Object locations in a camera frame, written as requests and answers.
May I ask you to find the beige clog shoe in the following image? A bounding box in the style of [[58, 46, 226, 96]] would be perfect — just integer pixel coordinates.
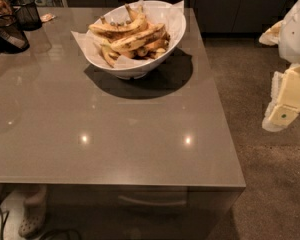
[[18, 185, 47, 238]]

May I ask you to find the orange banana right low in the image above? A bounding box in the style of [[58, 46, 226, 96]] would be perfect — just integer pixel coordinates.
[[137, 39, 169, 57]]

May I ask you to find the small wrapped packet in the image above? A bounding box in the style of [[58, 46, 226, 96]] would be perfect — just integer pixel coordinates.
[[40, 13, 55, 23]]

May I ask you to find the large spotted yellow banana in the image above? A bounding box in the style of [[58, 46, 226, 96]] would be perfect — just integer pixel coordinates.
[[110, 23, 166, 53]]

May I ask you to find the small left yellow banana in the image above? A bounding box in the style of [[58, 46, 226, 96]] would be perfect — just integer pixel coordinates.
[[101, 45, 119, 67]]

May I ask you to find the white ceramic bowl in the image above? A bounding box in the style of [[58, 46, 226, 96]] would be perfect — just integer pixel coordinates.
[[84, 0, 187, 81]]

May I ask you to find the upright yellow banana back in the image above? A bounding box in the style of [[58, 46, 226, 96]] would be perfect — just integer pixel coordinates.
[[125, 4, 138, 21]]

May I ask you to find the white paper bowl liner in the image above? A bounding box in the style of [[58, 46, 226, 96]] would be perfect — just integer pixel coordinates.
[[70, 0, 185, 70]]

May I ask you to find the black mesh pen cup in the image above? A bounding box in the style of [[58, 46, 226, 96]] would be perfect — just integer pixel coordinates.
[[11, 0, 42, 31]]

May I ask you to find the black floor cable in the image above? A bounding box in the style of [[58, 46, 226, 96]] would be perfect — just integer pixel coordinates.
[[0, 207, 10, 240]]

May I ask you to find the black mesh basket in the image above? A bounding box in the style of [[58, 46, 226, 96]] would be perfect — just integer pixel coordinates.
[[0, 15, 30, 54]]

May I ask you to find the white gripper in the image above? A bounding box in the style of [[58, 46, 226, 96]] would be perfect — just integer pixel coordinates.
[[259, 0, 300, 132]]

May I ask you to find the top curved yellow banana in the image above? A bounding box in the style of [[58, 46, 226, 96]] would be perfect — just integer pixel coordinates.
[[88, 13, 147, 38]]

